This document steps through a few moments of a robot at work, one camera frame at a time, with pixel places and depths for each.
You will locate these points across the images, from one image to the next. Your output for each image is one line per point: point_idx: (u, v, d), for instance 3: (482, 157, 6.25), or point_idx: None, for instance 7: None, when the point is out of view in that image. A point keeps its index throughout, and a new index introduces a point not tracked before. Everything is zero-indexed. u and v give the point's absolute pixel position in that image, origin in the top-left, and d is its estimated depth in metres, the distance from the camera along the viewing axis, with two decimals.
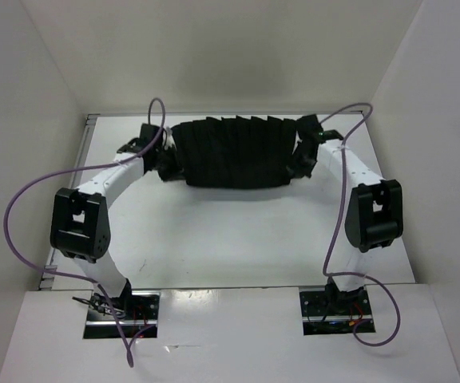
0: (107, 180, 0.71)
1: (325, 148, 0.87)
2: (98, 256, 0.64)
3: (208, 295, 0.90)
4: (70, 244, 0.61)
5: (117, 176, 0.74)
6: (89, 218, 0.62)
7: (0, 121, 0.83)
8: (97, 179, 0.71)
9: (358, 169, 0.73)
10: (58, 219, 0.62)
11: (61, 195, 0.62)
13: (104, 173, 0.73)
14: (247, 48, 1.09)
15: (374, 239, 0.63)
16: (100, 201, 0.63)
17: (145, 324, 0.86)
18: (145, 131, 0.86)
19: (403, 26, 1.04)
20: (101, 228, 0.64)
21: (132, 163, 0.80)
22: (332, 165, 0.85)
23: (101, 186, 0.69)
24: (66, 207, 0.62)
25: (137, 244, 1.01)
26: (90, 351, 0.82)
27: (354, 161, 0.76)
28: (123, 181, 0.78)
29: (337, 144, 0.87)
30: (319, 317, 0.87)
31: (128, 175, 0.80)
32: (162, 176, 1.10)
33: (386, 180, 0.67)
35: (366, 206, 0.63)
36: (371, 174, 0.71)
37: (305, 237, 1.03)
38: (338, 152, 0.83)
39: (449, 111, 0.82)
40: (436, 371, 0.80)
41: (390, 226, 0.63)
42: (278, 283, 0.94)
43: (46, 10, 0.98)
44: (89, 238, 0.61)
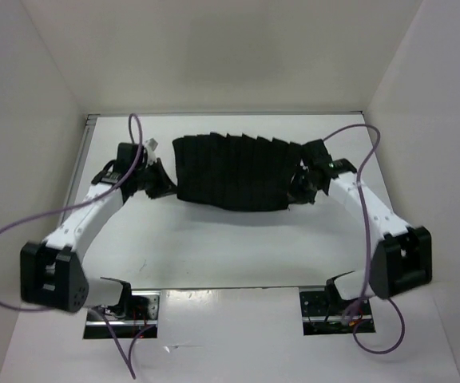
0: (80, 225, 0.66)
1: (337, 183, 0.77)
2: (76, 309, 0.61)
3: (208, 295, 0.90)
4: (44, 300, 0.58)
5: (91, 218, 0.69)
6: (58, 277, 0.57)
7: (0, 121, 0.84)
8: (67, 226, 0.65)
9: (380, 211, 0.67)
10: (26, 278, 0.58)
11: (28, 250, 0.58)
13: (77, 215, 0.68)
14: (247, 48, 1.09)
15: (402, 292, 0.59)
16: (69, 258, 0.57)
17: (145, 324, 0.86)
18: (123, 153, 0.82)
19: (403, 25, 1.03)
20: (76, 284, 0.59)
21: (108, 197, 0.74)
22: (346, 203, 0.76)
23: (71, 236, 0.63)
24: (33, 264, 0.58)
25: (136, 245, 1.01)
26: (90, 350, 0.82)
27: (373, 203, 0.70)
28: (98, 220, 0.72)
29: (351, 179, 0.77)
30: (318, 317, 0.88)
31: (105, 212, 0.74)
32: (150, 195, 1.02)
33: (412, 228, 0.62)
35: (396, 259, 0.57)
36: (396, 219, 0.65)
37: (305, 238, 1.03)
38: (353, 189, 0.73)
39: (450, 111, 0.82)
40: (436, 370, 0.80)
41: (417, 276, 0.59)
42: (277, 282, 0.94)
43: (46, 10, 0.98)
44: (61, 296, 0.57)
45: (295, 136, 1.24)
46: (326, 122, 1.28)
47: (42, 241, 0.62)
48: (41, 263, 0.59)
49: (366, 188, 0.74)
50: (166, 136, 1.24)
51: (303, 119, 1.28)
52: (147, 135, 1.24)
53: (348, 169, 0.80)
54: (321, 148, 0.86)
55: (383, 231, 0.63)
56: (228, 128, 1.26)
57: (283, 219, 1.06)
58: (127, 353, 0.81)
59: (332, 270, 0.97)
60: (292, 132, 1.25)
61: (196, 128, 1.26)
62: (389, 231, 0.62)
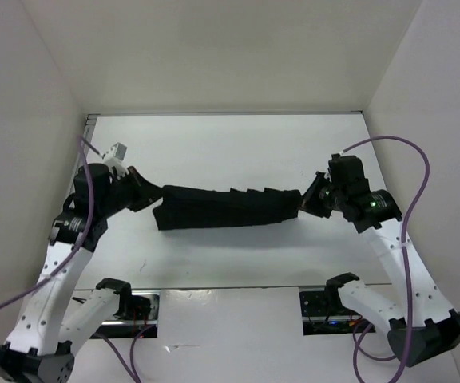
0: (44, 314, 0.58)
1: (378, 234, 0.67)
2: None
3: (208, 295, 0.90)
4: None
5: (54, 302, 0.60)
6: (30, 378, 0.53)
7: (0, 122, 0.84)
8: (29, 317, 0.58)
9: (425, 287, 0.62)
10: (0, 375, 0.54)
11: None
13: (43, 298, 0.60)
14: (247, 48, 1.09)
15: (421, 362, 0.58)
16: (39, 361, 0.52)
17: (145, 324, 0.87)
18: (81, 190, 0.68)
19: (404, 25, 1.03)
20: (55, 368, 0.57)
21: (70, 264, 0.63)
22: (383, 258, 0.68)
23: (35, 333, 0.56)
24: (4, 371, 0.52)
25: (136, 245, 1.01)
26: (91, 350, 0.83)
27: (417, 271, 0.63)
28: (67, 290, 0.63)
29: (394, 229, 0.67)
30: (318, 317, 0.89)
31: (74, 275, 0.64)
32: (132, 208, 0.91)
33: (455, 313, 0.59)
35: (430, 349, 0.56)
36: (441, 300, 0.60)
37: (305, 237, 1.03)
38: (396, 248, 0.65)
39: (450, 111, 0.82)
40: (436, 371, 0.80)
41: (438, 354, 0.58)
42: (278, 282, 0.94)
43: (45, 10, 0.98)
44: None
45: (295, 136, 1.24)
46: (326, 123, 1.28)
47: (5, 341, 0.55)
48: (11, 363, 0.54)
49: (410, 247, 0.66)
50: (166, 136, 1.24)
51: (302, 119, 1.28)
52: (147, 135, 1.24)
53: (392, 214, 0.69)
54: (357, 175, 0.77)
55: (424, 316, 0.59)
56: (228, 128, 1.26)
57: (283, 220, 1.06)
58: (127, 353, 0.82)
59: (332, 270, 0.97)
60: (292, 132, 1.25)
61: (196, 128, 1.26)
62: (431, 319, 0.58)
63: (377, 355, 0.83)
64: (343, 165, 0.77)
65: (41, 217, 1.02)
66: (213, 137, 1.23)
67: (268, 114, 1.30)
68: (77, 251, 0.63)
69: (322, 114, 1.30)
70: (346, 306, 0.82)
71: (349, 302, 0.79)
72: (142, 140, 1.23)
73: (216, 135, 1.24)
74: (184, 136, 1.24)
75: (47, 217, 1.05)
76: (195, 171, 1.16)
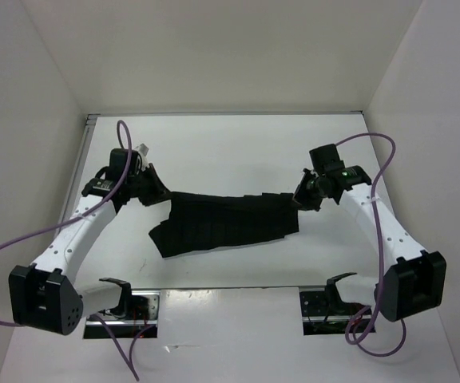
0: (69, 245, 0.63)
1: (349, 195, 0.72)
2: (70, 329, 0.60)
3: (208, 295, 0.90)
4: (37, 322, 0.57)
5: (81, 238, 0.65)
6: (50, 299, 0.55)
7: (0, 121, 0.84)
8: (57, 245, 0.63)
9: (393, 232, 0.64)
10: (17, 302, 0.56)
11: (17, 274, 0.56)
13: (65, 234, 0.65)
14: (248, 48, 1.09)
15: (411, 313, 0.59)
16: (60, 281, 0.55)
17: (145, 324, 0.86)
18: (116, 159, 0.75)
19: (404, 25, 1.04)
20: (69, 303, 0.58)
21: (100, 210, 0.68)
22: (358, 217, 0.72)
23: (60, 258, 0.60)
24: (22, 289, 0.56)
25: (136, 245, 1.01)
26: (90, 350, 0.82)
27: (388, 222, 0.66)
28: (89, 234, 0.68)
29: (366, 191, 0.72)
30: (318, 317, 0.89)
31: (97, 225, 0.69)
32: (143, 201, 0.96)
33: (426, 253, 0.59)
35: (406, 287, 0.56)
36: (410, 241, 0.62)
37: (304, 237, 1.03)
38: (367, 203, 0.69)
39: (450, 111, 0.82)
40: (436, 371, 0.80)
41: (426, 301, 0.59)
42: (278, 282, 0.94)
43: (45, 10, 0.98)
44: (55, 319, 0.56)
45: (295, 136, 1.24)
46: (325, 123, 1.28)
47: (32, 262, 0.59)
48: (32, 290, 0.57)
49: (380, 203, 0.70)
50: (166, 136, 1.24)
51: (302, 120, 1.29)
52: (147, 135, 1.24)
53: (363, 179, 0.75)
54: (333, 155, 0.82)
55: (395, 255, 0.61)
56: (228, 128, 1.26)
57: None
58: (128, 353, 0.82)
59: (332, 269, 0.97)
60: (292, 132, 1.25)
61: (196, 128, 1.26)
62: (402, 258, 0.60)
63: (379, 354, 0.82)
64: (320, 151, 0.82)
65: (41, 216, 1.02)
66: (213, 137, 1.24)
67: (268, 114, 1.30)
68: (107, 202, 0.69)
69: (323, 114, 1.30)
70: (346, 300, 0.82)
71: (347, 294, 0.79)
72: (142, 140, 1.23)
73: (216, 135, 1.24)
74: (184, 136, 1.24)
75: (47, 217, 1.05)
76: (195, 171, 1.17)
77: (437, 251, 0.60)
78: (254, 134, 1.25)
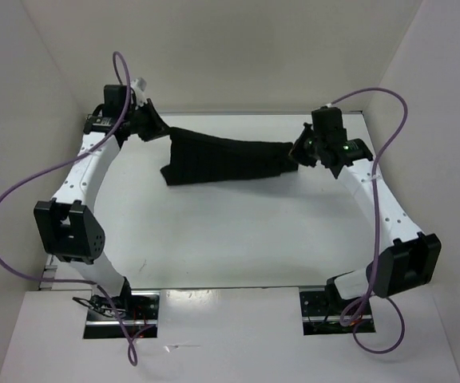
0: (83, 179, 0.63)
1: (350, 171, 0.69)
2: (97, 254, 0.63)
3: (208, 295, 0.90)
4: (66, 251, 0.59)
5: (94, 170, 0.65)
6: (77, 227, 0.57)
7: None
8: (73, 179, 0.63)
9: (393, 211, 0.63)
10: (45, 234, 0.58)
11: (41, 209, 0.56)
13: (77, 168, 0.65)
14: (247, 47, 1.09)
15: (401, 289, 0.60)
16: (83, 210, 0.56)
17: (145, 324, 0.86)
18: (111, 95, 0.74)
19: (403, 26, 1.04)
20: (93, 232, 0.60)
21: (105, 146, 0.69)
22: (357, 194, 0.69)
23: (79, 189, 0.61)
24: (49, 223, 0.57)
25: (136, 244, 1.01)
26: (90, 350, 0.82)
27: (386, 200, 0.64)
28: (101, 169, 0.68)
29: (367, 168, 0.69)
30: (318, 317, 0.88)
31: (105, 160, 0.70)
32: (143, 139, 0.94)
33: (423, 234, 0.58)
35: (399, 267, 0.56)
36: (410, 223, 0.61)
37: (305, 236, 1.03)
38: (366, 182, 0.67)
39: (449, 111, 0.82)
40: (436, 373, 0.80)
41: (416, 278, 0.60)
42: (278, 282, 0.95)
43: (45, 11, 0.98)
44: (83, 246, 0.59)
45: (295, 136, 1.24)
46: None
47: (52, 197, 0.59)
48: (57, 220, 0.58)
49: (380, 180, 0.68)
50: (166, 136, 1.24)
51: (302, 119, 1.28)
52: None
53: (364, 155, 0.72)
54: (336, 124, 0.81)
55: (391, 237, 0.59)
56: (227, 128, 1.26)
57: (283, 219, 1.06)
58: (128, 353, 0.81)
59: (332, 270, 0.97)
60: (292, 132, 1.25)
61: (196, 128, 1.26)
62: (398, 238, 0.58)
63: (382, 350, 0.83)
64: (324, 115, 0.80)
65: None
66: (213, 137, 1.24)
67: (268, 114, 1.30)
68: (111, 136, 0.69)
69: None
70: (346, 298, 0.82)
71: (346, 290, 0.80)
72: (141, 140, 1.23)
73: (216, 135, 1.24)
74: None
75: None
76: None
77: (435, 233, 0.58)
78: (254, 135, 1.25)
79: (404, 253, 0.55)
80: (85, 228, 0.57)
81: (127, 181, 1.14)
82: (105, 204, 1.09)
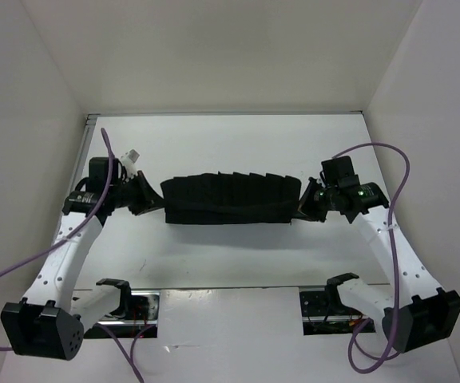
0: (58, 273, 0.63)
1: (365, 219, 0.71)
2: (74, 353, 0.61)
3: (208, 295, 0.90)
4: (41, 352, 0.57)
5: (70, 261, 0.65)
6: (48, 333, 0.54)
7: None
8: (46, 274, 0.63)
9: (410, 266, 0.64)
10: (15, 337, 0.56)
11: (9, 312, 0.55)
13: (53, 260, 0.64)
14: (247, 47, 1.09)
15: (422, 345, 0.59)
16: (56, 313, 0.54)
17: (145, 324, 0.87)
18: (97, 169, 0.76)
19: (403, 25, 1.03)
20: (68, 333, 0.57)
21: (84, 230, 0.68)
22: (373, 242, 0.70)
23: (51, 287, 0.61)
24: (18, 325, 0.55)
25: (136, 246, 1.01)
26: (91, 350, 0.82)
27: (405, 254, 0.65)
28: (81, 254, 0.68)
29: (382, 215, 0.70)
30: (318, 317, 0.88)
31: (85, 244, 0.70)
32: (133, 211, 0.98)
33: (442, 291, 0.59)
35: (419, 325, 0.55)
36: (428, 279, 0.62)
37: (306, 237, 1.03)
38: (383, 231, 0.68)
39: (449, 112, 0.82)
40: (436, 372, 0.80)
41: (437, 334, 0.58)
42: (279, 282, 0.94)
43: (46, 12, 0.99)
44: (57, 348, 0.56)
45: (295, 136, 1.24)
46: (325, 123, 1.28)
47: (22, 297, 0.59)
48: (27, 322, 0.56)
49: (396, 230, 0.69)
50: (166, 136, 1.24)
51: (302, 119, 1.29)
52: (146, 135, 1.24)
53: (379, 200, 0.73)
54: (347, 171, 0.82)
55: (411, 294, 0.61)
56: (226, 128, 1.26)
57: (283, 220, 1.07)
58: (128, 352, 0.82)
59: (332, 270, 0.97)
60: (292, 132, 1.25)
61: (196, 128, 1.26)
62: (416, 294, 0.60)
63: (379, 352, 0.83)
64: (336, 166, 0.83)
65: (42, 216, 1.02)
66: (213, 138, 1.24)
67: (268, 114, 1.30)
68: (91, 219, 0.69)
69: (322, 114, 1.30)
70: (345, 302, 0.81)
71: (349, 298, 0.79)
72: (141, 140, 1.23)
73: (216, 136, 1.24)
74: (184, 136, 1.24)
75: (47, 217, 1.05)
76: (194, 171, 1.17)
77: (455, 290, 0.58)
78: (254, 135, 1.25)
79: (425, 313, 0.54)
80: (58, 333, 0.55)
81: None
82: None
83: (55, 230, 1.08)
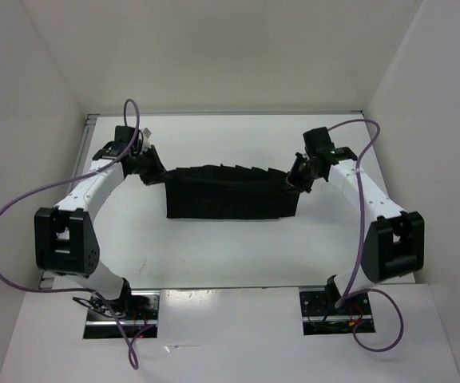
0: (87, 193, 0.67)
1: (336, 168, 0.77)
2: (90, 271, 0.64)
3: (208, 294, 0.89)
4: (61, 265, 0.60)
5: (98, 187, 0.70)
6: (73, 235, 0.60)
7: None
8: (77, 191, 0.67)
9: (375, 197, 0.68)
10: (42, 242, 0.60)
11: (41, 215, 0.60)
13: (80, 185, 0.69)
14: (247, 47, 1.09)
15: (394, 274, 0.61)
16: (83, 217, 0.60)
17: (145, 324, 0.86)
18: (121, 134, 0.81)
19: (403, 26, 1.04)
20: (89, 244, 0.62)
21: (111, 169, 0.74)
22: (345, 187, 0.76)
23: (81, 200, 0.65)
24: (47, 230, 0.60)
25: (136, 246, 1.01)
26: (90, 350, 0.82)
27: (370, 187, 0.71)
28: (105, 191, 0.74)
29: (352, 166, 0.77)
30: (318, 317, 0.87)
31: (108, 184, 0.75)
32: (144, 181, 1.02)
33: (406, 212, 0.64)
35: (386, 242, 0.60)
36: (391, 203, 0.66)
37: (306, 236, 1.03)
38: (351, 175, 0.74)
39: (449, 111, 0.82)
40: (437, 372, 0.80)
41: (407, 262, 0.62)
42: (279, 282, 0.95)
43: (45, 12, 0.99)
44: (77, 258, 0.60)
45: (295, 137, 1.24)
46: (325, 123, 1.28)
47: (54, 205, 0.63)
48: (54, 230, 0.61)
49: (364, 175, 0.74)
50: (166, 136, 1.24)
51: (302, 120, 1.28)
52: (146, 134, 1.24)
53: (349, 157, 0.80)
54: (324, 137, 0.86)
55: (376, 215, 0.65)
56: (227, 128, 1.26)
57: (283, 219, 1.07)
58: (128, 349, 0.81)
59: (332, 270, 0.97)
60: (293, 132, 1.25)
61: (196, 128, 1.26)
62: (381, 215, 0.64)
63: (378, 348, 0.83)
64: (312, 134, 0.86)
65: None
66: (214, 138, 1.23)
67: (268, 114, 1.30)
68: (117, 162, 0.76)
69: (323, 115, 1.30)
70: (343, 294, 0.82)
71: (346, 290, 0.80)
72: None
73: (216, 136, 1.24)
74: (184, 136, 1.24)
75: None
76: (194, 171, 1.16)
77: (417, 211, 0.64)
78: (254, 135, 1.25)
79: (387, 227, 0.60)
80: (83, 237, 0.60)
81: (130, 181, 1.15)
82: (109, 201, 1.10)
83: None
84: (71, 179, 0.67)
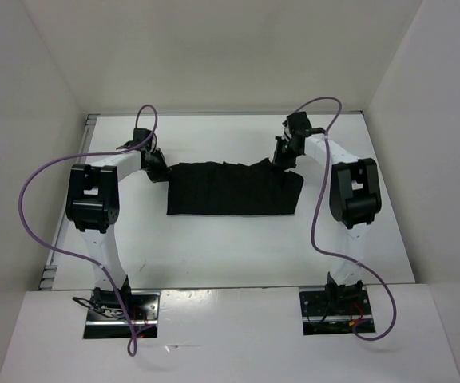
0: (114, 160, 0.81)
1: (308, 139, 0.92)
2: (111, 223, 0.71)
3: (208, 295, 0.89)
4: (87, 213, 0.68)
5: (123, 160, 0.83)
6: (103, 186, 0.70)
7: None
8: (106, 159, 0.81)
9: (339, 152, 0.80)
10: (72, 191, 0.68)
11: (77, 169, 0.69)
13: (109, 157, 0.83)
14: (247, 47, 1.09)
15: (357, 215, 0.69)
16: (112, 171, 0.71)
17: (145, 323, 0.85)
18: (138, 135, 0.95)
19: (403, 26, 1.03)
20: (115, 197, 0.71)
21: (131, 152, 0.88)
22: (317, 154, 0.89)
23: (109, 163, 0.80)
24: (80, 181, 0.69)
25: (136, 245, 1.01)
26: (89, 351, 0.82)
27: (335, 147, 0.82)
28: (125, 168, 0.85)
29: (321, 136, 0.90)
30: (319, 317, 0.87)
31: (129, 165, 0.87)
32: (152, 179, 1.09)
33: (363, 159, 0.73)
35: (344, 183, 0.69)
36: (351, 155, 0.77)
37: (305, 236, 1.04)
38: (320, 141, 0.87)
39: (449, 112, 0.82)
40: (435, 372, 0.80)
41: (369, 203, 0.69)
42: (278, 282, 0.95)
43: (45, 13, 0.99)
44: (102, 206, 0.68)
45: None
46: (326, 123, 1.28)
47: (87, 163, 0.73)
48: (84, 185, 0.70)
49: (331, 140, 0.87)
50: (165, 136, 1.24)
51: None
52: None
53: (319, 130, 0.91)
54: (303, 120, 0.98)
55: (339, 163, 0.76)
56: (227, 128, 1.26)
57: (283, 219, 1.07)
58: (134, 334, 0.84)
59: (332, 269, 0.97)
60: None
61: (196, 128, 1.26)
62: (341, 163, 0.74)
63: (371, 337, 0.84)
64: (291, 117, 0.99)
65: (41, 216, 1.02)
66: (213, 137, 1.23)
67: (268, 113, 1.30)
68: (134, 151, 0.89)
69: (323, 114, 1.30)
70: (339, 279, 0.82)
71: (340, 274, 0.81)
72: None
73: (216, 135, 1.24)
74: (185, 136, 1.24)
75: (48, 216, 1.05)
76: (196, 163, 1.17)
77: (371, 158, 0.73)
78: (254, 135, 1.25)
79: (344, 169, 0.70)
80: (113, 186, 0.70)
81: (130, 179, 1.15)
82: None
83: (55, 230, 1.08)
84: (81, 155, 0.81)
